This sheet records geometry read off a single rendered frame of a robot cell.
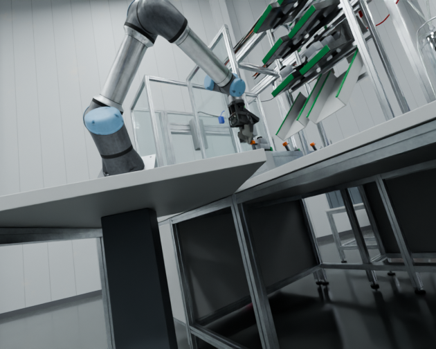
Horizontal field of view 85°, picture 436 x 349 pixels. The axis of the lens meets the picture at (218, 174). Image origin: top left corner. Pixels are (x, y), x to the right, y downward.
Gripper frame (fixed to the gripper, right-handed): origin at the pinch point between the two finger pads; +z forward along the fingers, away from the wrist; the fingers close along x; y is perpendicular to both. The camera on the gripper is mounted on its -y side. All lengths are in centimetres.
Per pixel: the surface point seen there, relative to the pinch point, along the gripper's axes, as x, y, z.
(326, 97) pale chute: 37.2, -7.5, -2.4
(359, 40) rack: 52, -10, -15
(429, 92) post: 44, -114, -15
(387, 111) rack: 53, -10, 12
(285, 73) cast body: 29.6, 1.3, -16.5
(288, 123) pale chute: 21.4, -2.8, 0.9
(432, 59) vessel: 56, -81, -21
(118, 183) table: 32, 68, 23
